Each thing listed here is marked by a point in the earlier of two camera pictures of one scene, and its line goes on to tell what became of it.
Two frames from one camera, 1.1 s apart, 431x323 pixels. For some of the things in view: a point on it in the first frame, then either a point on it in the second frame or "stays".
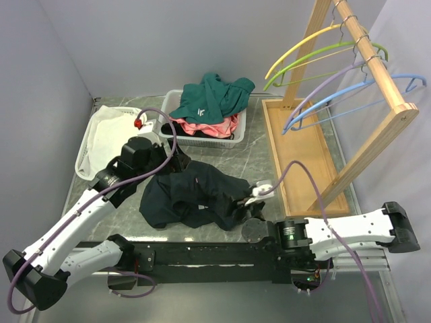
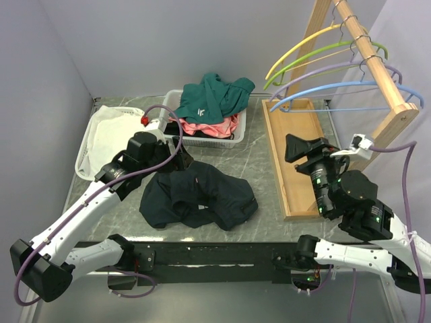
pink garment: x=211 y=130 stays
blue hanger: x=413 y=79 -> x=401 y=85
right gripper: x=258 y=204 -> x=295 y=145
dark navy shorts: x=197 y=194 stays
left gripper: x=177 y=163 stays
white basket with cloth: x=108 y=128 stays
